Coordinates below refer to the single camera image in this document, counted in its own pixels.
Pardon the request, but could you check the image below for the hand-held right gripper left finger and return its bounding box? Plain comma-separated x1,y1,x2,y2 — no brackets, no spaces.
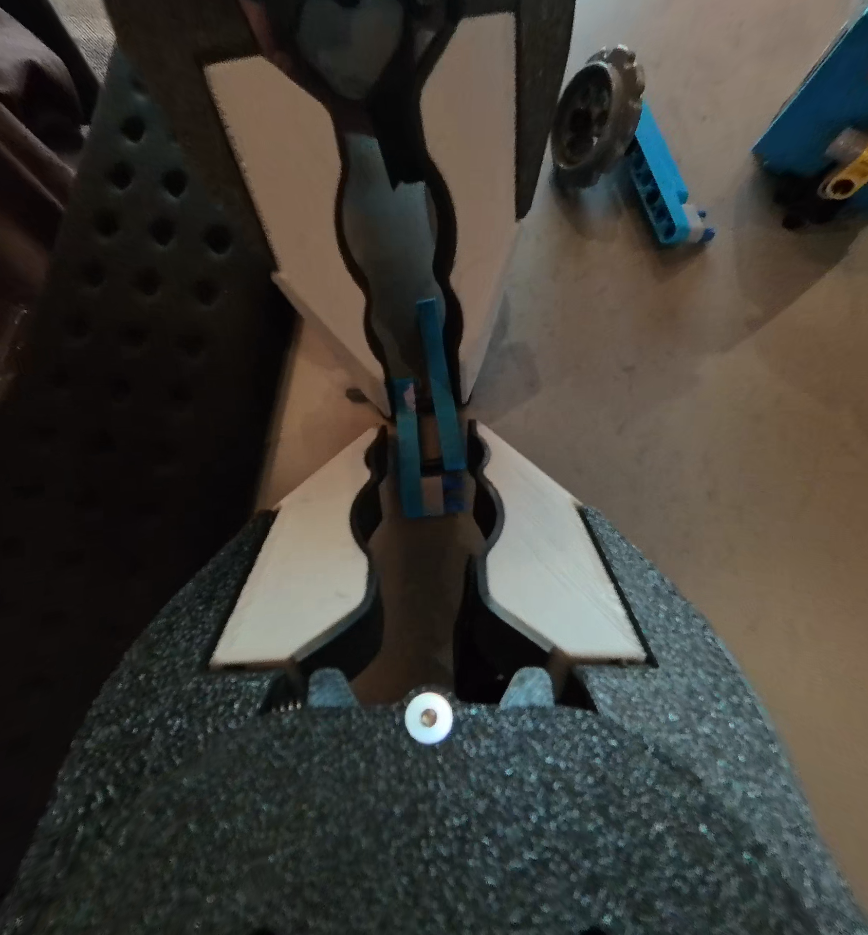
209,425,392,669

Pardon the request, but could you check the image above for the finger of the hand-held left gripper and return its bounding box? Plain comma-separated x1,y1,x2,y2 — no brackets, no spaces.
204,57,392,422
419,3,522,408

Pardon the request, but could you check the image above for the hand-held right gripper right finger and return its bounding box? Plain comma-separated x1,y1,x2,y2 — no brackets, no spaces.
467,422,648,667

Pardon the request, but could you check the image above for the black gear wheel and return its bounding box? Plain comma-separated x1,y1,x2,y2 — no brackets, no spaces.
552,44,646,191

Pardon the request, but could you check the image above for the grey desk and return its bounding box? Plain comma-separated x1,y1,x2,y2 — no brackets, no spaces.
255,0,868,935

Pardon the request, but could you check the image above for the black perforated chair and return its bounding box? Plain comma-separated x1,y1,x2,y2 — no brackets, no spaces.
0,44,299,935

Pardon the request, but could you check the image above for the blue yellow toy vehicle model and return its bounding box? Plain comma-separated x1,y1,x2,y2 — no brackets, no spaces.
750,0,868,229

